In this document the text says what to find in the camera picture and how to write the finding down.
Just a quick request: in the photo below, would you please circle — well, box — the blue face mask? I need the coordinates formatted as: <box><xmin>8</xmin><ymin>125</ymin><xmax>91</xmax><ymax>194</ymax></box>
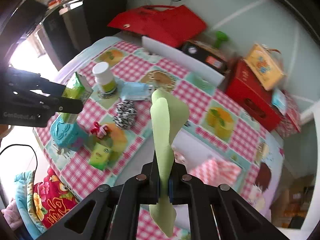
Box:
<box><xmin>121</xmin><ymin>81</ymin><xmax>154</xmax><ymax>102</ymax></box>

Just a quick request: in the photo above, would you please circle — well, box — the green dumbbell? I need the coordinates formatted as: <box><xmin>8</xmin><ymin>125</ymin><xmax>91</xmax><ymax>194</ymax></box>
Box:
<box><xmin>212</xmin><ymin>31</ymin><xmax>229</xmax><ymax>48</ymax></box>

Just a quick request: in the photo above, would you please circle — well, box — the green tissue pack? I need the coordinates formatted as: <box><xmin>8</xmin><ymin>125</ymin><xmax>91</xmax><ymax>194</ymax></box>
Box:
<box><xmin>60</xmin><ymin>72</ymin><xmax>94</xmax><ymax>125</ymax></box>
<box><xmin>89</xmin><ymin>141</ymin><xmax>114</xmax><ymax>172</ymax></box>

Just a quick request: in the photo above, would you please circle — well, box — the black tall cabinet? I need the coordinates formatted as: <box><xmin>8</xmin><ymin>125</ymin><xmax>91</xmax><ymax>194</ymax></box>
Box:
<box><xmin>42</xmin><ymin>0</ymin><xmax>127</xmax><ymax>70</ymax></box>

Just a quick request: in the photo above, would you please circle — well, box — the red patterned box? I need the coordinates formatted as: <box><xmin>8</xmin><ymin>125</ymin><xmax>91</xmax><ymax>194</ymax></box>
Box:
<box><xmin>274</xmin><ymin>90</ymin><xmax>302</xmax><ymax>138</ymax></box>

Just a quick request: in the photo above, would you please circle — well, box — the light green cloth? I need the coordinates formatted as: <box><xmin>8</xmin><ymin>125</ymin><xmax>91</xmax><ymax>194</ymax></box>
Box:
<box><xmin>149</xmin><ymin>89</ymin><xmax>190</xmax><ymax>238</ymax></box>

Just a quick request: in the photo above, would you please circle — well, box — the pink zigzag cloth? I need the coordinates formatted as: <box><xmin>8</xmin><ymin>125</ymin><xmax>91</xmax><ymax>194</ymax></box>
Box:
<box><xmin>189</xmin><ymin>158</ymin><xmax>242</xmax><ymax>188</ymax></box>

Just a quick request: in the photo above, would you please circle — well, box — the black box with round dial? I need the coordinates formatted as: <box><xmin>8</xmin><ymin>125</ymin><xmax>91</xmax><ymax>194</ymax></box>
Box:
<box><xmin>180</xmin><ymin>41</ymin><xmax>229</xmax><ymax>74</ymax></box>

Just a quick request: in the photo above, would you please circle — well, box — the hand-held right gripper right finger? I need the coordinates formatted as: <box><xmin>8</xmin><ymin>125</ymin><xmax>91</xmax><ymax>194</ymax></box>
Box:
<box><xmin>169</xmin><ymin>164</ymin><xmax>290</xmax><ymax>240</ymax></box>

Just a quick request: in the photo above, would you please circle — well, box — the white desk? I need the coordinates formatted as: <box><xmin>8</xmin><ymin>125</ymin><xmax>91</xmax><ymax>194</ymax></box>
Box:
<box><xmin>299</xmin><ymin>100</ymin><xmax>319</xmax><ymax>230</ymax></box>

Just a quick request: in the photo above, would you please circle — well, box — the light blue packet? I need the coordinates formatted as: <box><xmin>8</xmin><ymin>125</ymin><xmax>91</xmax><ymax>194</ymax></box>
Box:
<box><xmin>271</xmin><ymin>89</ymin><xmax>288</xmax><ymax>115</ymax></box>

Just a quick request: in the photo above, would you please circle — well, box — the leopard print scrunchie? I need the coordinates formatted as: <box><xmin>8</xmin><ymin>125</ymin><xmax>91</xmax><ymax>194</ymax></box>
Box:
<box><xmin>113</xmin><ymin>100</ymin><xmax>137</xmax><ymax>130</ymax></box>

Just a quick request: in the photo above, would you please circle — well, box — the white chair back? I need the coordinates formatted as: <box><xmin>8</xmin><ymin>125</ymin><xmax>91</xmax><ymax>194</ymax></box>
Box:
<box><xmin>141</xmin><ymin>35</ymin><xmax>225</xmax><ymax>87</ymax></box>

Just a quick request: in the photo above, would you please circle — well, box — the shallow teal cardboard box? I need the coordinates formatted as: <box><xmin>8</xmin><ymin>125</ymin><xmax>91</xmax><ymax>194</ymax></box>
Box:
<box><xmin>109</xmin><ymin>126</ymin><xmax>250</xmax><ymax>205</ymax></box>

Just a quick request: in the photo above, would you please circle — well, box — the thin black cable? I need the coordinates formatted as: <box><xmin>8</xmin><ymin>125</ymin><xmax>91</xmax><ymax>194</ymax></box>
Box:
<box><xmin>0</xmin><ymin>144</ymin><xmax>38</xmax><ymax>178</ymax></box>

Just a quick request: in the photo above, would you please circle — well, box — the brown cardboard box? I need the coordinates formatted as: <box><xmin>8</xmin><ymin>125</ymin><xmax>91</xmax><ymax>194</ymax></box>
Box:
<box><xmin>271</xmin><ymin>175</ymin><xmax>315</xmax><ymax>228</ymax></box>

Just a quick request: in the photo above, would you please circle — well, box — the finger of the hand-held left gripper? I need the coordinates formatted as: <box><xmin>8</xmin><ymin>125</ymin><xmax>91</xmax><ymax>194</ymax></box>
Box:
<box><xmin>32</xmin><ymin>76</ymin><xmax>67</xmax><ymax>97</ymax></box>
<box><xmin>42</xmin><ymin>97</ymin><xmax>84</xmax><ymax>114</ymax></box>

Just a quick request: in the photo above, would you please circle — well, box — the red fuzzy hair tie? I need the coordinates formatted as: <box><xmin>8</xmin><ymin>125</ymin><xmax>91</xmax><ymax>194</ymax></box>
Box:
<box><xmin>90</xmin><ymin>121</ymin><xmax>102</xmax><ymax>134</ymax></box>

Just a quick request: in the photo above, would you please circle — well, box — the red flat gift box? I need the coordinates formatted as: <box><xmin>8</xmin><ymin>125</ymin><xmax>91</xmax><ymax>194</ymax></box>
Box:
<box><xmin>107</xmin><ymin>10</ymin><xmax>160</xmax><ymax>37</ymax></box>

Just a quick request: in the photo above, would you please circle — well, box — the red gift bag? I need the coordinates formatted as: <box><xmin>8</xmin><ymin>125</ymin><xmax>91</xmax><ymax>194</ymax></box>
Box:
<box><xmin>140</xmin><ymin>4</ymin><xmax>207</xmax><ymax>48</ymax></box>

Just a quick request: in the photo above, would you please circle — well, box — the small pink hair tie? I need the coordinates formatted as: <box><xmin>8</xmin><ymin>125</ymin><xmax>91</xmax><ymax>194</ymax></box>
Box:
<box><xmin>99</xmin><ymin>125</ymin><xmax>112</xmax><ymax>139</ymax></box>

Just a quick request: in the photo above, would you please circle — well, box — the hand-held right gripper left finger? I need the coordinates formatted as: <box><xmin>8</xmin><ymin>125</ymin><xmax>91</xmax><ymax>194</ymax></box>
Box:
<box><xmin>46</xmin><ymin>164</ymin><xmax>160</xmax><ymax>240</ymax></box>

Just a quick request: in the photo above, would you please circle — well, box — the red floral blanket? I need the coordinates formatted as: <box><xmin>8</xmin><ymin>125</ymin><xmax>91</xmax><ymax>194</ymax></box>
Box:
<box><xmin>14</xmin><ymin>166</ymin><xmax>80</xmax><ymax>230</ymax></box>

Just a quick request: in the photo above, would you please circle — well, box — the teal plastic container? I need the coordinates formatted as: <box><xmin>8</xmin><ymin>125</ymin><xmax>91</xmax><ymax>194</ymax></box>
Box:
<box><xmin>50</xmin><ymin>116</ymin><xmax>88</xmax><ymax>152</ymax></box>

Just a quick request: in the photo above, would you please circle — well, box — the yellow gift box with handle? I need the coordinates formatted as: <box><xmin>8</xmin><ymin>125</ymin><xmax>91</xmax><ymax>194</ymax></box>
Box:
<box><xmin>244</xmin><ymin>43</ymin><xmax>287</xmax><ymax>91</ymax></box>

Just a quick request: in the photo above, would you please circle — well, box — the white bottle green label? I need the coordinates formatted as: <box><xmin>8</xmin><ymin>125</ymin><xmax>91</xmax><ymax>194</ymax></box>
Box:
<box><xmin>92</xmin><ymin>62</ymin><xmax>118</xmax><ymax>94</ymax></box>

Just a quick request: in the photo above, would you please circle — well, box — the pink checked printed tablecloth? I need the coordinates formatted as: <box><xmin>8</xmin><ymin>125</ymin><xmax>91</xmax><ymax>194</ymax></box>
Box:
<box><xmin>34</xmin><ymin>36</ymin><xmax>285</xmax><ymax>240</ymax></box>

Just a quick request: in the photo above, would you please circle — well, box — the large red carton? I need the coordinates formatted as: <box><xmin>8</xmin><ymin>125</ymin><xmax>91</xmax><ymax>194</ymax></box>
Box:
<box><xmin>225</xmin><ymin>59</ymin><xmax>282</xmax><ymax>132</ymax></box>

